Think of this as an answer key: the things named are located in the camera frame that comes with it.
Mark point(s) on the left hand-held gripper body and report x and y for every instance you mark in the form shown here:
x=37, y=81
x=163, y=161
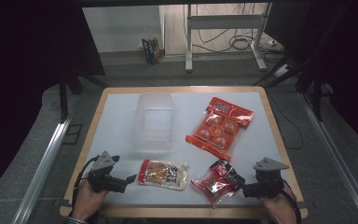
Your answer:
x=105, y=182

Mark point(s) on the large orange snack bag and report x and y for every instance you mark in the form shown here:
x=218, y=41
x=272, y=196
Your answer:
x=220, y=127

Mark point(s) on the white metal stand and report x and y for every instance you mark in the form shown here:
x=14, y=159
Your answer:
x=227, y=21

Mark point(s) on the person's plaid left sleeve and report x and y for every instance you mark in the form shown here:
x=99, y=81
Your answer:
x=74, y=221

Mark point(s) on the black tripod legs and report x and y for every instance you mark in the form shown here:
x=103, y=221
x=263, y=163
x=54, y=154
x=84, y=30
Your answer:
x=292, y=67

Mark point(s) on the food pouch with red end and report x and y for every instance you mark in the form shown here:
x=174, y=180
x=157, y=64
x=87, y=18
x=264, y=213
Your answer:
x=163, y=174

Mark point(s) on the blue paper bag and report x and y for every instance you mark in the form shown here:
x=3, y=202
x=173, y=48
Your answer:
x=151, y=48

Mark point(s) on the black curtain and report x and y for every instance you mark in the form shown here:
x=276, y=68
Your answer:
x=338, y=62
x=28, y=77

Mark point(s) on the dark red snack packet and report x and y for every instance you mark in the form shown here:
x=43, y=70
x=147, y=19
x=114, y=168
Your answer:
x=228, y=172

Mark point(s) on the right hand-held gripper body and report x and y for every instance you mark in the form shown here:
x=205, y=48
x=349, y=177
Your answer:
x=268, y=183

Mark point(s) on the person's right hand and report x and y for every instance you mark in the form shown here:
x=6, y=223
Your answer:
x=278, y=210

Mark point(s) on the black square floor frame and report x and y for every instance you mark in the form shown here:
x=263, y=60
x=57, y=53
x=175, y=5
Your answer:
x=72, y=134

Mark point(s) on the black stand leg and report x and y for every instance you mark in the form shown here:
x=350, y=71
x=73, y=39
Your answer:
x=63, y=96

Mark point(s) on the person's left hand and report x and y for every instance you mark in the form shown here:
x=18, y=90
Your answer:
x=85, y=199

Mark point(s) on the red clear snack packet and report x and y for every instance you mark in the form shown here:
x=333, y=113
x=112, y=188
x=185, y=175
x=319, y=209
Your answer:
x=213, y=188

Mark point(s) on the clear plastic container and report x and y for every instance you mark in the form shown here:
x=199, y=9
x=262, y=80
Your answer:
x=154, y=124

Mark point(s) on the aluminium floor rail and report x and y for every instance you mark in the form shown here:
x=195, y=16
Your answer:
x=337, y=155
x=42, y=174

